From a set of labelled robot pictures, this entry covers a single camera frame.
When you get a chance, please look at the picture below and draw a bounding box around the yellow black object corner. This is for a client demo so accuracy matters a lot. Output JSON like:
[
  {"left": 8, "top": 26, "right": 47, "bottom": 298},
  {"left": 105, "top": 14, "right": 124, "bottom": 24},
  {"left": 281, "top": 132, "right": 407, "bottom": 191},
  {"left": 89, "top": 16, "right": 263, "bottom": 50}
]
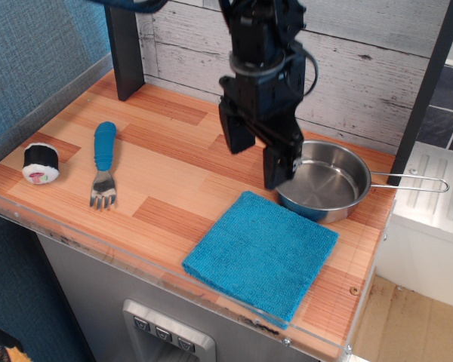
[{"left": 0, "top": 342, "right": 32, "bottom": 362}]

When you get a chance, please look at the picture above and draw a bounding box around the right black post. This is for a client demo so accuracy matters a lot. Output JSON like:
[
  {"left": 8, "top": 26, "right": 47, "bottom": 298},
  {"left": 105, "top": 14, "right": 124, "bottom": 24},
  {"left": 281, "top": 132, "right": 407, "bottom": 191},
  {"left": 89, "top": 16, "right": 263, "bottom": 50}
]
[{"left": 390, "top": 0, "right": 453, "bottom": 174}]

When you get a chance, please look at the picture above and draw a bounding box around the black post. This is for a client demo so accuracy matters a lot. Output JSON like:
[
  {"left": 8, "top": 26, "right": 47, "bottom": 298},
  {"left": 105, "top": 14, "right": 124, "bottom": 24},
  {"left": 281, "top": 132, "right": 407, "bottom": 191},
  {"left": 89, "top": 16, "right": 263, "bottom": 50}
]
[
  {"left": 390, "top": 0, "right": 453, "bottom": 174},
  {"left": 104, "top": 6, "right": 144, "bottom": 101}
]

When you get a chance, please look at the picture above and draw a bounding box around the white grooved cabinet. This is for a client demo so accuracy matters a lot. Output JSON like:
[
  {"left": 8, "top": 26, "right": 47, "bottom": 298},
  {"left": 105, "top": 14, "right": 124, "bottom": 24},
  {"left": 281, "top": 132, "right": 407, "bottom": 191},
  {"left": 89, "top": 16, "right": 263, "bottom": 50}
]
[{"left": 376, "top": 143, "right": 453, "bottom": 305}]

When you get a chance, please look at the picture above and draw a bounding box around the clear acrylic table edge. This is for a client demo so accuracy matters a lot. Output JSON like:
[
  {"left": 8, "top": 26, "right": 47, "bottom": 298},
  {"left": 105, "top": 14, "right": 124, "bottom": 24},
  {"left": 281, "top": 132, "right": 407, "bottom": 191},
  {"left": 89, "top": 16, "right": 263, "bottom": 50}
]
[{"left": 0, "top": 196, "right": 356, "bottom": 361}]

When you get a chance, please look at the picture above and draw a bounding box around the blue cloth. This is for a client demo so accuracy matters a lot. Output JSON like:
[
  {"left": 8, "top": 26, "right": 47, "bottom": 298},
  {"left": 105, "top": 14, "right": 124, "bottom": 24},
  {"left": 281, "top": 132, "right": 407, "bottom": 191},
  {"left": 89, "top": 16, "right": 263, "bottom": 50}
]
[{"left": 182, "top": 192, "right": 339, "bottom": 330}]

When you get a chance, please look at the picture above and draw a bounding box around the plush sushi roll toy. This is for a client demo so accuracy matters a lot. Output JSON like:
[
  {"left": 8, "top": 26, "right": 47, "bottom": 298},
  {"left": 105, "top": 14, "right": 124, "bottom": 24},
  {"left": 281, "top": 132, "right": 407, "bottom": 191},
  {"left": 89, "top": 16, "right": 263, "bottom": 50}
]
[{"left": 22, "top": 143, "right": 60, "bottom": 185}]

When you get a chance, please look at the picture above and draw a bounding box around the small steel pan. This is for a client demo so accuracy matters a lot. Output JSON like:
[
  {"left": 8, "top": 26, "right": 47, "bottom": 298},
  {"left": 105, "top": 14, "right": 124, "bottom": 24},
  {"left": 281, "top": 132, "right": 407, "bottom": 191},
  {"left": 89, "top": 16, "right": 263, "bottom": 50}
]
[{"left": 276, "top": 140, "right": 450, "bottom": 224}]

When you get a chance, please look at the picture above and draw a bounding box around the black braided cable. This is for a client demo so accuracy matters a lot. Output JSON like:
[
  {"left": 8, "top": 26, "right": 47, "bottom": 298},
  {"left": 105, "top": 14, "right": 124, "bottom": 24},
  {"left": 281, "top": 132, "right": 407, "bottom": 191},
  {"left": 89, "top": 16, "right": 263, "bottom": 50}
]
[{"left": 86, "top": 0, "right": 171, "bottom": 14}]

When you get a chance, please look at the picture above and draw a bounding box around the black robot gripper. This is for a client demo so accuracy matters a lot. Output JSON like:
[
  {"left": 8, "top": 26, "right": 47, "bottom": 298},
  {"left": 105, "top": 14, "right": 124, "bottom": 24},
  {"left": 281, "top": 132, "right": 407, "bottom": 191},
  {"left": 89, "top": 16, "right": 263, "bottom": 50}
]
[{"left": 219, "top": 56, "right": 306, "bottom": 189}]

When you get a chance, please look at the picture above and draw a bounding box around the silver dispenser button panel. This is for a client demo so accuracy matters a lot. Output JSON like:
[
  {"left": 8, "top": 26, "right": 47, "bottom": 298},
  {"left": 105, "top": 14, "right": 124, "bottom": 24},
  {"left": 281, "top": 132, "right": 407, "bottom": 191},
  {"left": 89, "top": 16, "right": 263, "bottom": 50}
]
[{"left": 122, "top": 299, "right": 217, "bottom": 362}]

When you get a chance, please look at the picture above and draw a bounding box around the left black post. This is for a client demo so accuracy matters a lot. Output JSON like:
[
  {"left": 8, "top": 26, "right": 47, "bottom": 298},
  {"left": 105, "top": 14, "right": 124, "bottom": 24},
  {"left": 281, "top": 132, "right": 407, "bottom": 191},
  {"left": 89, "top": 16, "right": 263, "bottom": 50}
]
[{"left": 104, "top": 6, "right": 144, "bottom": 101}]

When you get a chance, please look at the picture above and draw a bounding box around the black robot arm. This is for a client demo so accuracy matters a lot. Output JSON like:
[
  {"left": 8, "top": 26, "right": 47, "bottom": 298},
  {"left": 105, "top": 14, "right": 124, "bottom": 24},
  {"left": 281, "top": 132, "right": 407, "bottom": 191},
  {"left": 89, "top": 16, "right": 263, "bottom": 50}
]
[{"left": 219, "top": 1, "right": 306, "bottom": 189}]

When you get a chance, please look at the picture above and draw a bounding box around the blue handled fork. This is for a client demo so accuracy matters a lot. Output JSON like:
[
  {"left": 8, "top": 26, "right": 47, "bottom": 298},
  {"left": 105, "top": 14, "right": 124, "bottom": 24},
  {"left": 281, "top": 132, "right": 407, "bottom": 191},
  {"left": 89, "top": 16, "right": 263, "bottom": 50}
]
[{"left": 90, "top": 121, "right": 117, "bottom": 210}]

